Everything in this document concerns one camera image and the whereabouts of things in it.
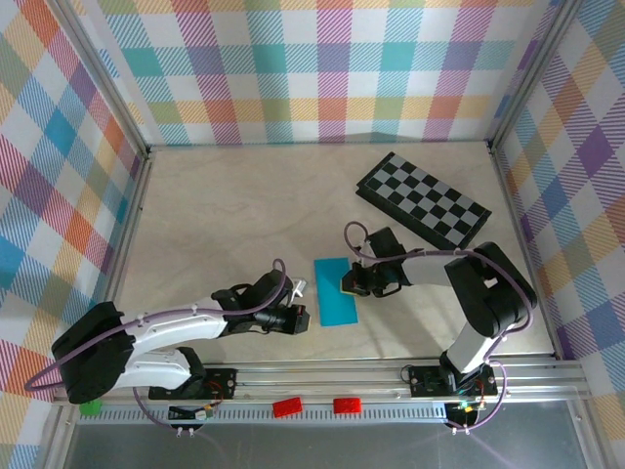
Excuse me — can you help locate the red plastic block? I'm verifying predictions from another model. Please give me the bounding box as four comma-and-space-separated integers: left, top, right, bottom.
332, 397, 363, 416
271, 397, 304, 419

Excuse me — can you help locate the aluminium mounting rail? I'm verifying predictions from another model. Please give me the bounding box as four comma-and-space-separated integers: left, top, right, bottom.
52, 356, 590, 406

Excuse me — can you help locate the aluminium side rail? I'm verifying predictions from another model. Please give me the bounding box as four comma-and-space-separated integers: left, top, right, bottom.
487, 141, 561, 362
82, 146, 156, 366

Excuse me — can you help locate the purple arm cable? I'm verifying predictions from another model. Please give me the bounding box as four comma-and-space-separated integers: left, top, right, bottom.
26, 258, 290, 436
344, 222, 537, 436

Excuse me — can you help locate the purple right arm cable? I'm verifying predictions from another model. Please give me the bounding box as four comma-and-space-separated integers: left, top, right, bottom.
344, 222, 537, 436

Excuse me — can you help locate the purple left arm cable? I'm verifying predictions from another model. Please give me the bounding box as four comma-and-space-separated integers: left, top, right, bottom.
26, 258, 290, 436

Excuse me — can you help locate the aluminium frame post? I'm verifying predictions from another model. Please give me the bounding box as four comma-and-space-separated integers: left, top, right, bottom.
486, 0, 586, 155
46, 0, 153, 160

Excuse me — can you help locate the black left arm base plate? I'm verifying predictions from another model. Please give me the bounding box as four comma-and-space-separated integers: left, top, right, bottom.
147, 366, 239, 403

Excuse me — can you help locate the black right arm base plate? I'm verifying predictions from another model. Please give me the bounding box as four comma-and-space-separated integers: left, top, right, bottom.
407, 363, 499, 399

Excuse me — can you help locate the black and grey chessboard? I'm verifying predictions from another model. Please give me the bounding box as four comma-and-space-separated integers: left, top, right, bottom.
355, 151, 492, 249

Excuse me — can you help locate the small circuit board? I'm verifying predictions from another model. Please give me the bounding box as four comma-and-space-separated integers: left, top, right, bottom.
168, 401, 217, 423
446, 398, 490, 427

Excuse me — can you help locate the slotted grey cable duct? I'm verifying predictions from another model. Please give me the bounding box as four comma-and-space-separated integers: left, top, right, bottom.
77, 403, 489, 427

